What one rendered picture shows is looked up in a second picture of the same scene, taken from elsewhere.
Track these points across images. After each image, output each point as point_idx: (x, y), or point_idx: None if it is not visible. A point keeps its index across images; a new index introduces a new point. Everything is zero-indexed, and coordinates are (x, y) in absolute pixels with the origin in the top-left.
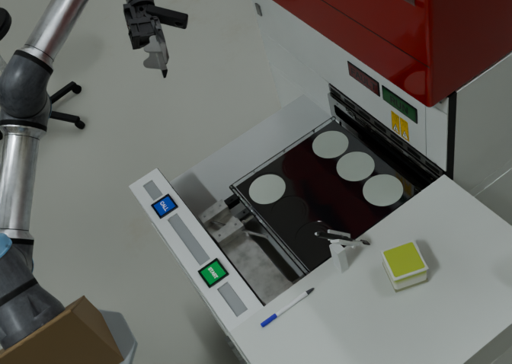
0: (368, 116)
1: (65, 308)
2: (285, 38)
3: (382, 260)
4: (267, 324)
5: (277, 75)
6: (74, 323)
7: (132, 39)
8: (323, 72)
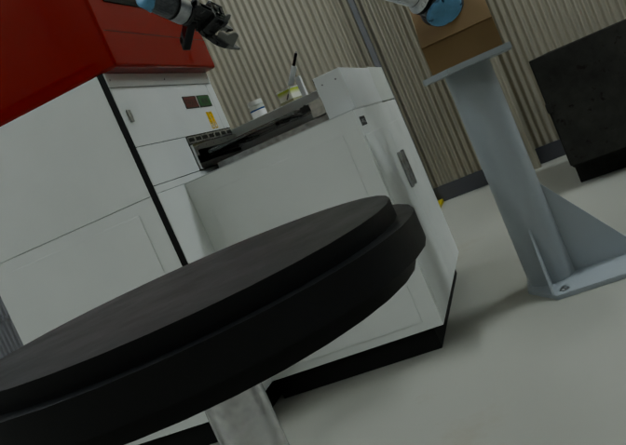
0: (206, 134)
1: (431, 33)
2: (154, 127)
3: (292, 93)
4: None
5: (165, 195)
6: None
7: (223, 10)
8: (180, 129)
